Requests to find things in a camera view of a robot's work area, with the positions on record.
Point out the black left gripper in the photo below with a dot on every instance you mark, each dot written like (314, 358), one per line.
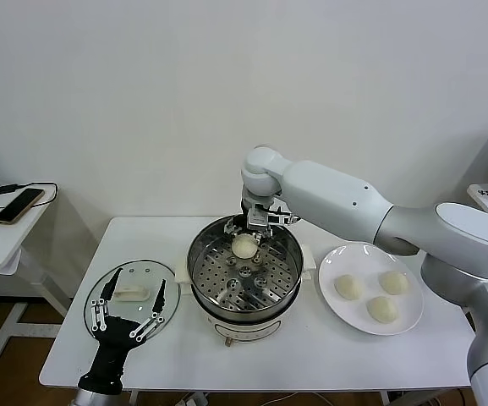
(112, 338)

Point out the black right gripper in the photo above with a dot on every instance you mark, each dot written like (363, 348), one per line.
(245, 213)

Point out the round glass pot lid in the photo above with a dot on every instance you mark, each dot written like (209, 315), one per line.
(133, 293)

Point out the white steamed baozi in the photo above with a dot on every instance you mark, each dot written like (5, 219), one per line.
(382, 310)
(348, 287)
(393, 282)
(243, 248)

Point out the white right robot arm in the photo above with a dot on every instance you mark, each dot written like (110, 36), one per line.
(332, 199)

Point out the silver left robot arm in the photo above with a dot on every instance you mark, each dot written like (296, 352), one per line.
(95, 394)

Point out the stainless steel steamer basket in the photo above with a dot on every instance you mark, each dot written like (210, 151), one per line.
(210, 262)

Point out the cream electric cooker base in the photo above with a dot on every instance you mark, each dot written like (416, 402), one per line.
(243, 327)

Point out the white power strip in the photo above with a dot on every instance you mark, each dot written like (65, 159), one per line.
(195, 399)

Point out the white round plate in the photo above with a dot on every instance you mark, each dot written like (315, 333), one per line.
(353, 317)

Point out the black smartphone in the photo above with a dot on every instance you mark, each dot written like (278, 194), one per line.
(17, 206)

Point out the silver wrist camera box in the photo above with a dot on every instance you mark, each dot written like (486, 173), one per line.
(258, 222)

